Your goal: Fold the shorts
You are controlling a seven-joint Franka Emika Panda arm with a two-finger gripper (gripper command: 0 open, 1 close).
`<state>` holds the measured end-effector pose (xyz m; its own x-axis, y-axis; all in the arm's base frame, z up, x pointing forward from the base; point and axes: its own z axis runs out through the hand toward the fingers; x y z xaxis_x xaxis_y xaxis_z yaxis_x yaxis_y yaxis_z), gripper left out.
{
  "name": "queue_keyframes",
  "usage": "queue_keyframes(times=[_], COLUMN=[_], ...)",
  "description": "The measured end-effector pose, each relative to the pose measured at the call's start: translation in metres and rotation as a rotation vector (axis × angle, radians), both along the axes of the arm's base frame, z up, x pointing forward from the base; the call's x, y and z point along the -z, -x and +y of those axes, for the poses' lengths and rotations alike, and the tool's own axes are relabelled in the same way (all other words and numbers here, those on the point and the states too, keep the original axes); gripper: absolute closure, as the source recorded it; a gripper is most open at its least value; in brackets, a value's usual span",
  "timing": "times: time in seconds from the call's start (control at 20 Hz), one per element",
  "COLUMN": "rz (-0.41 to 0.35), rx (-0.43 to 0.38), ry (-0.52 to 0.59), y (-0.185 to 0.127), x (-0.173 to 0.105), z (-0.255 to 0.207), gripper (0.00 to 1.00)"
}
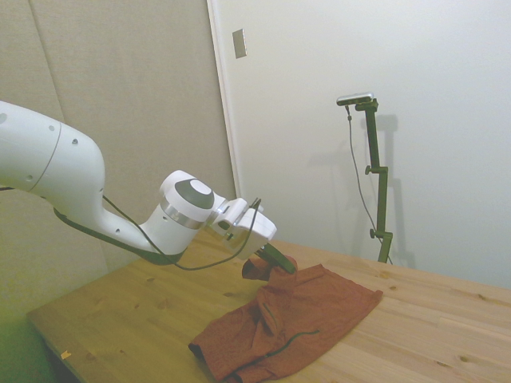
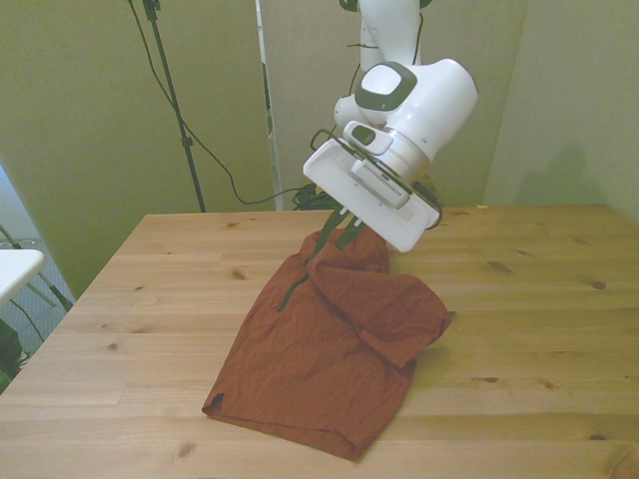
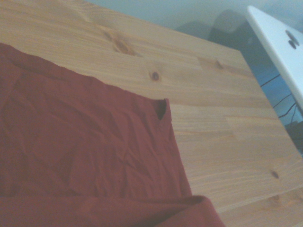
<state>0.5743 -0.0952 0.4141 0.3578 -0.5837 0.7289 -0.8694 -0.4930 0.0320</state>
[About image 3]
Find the rust red shorts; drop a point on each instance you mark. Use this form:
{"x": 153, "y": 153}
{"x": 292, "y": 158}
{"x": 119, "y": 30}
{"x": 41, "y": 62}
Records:
{"x": 82, "y": 142}

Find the white side table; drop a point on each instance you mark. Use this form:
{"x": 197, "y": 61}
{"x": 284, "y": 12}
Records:
{"x": 279, "y": 47}

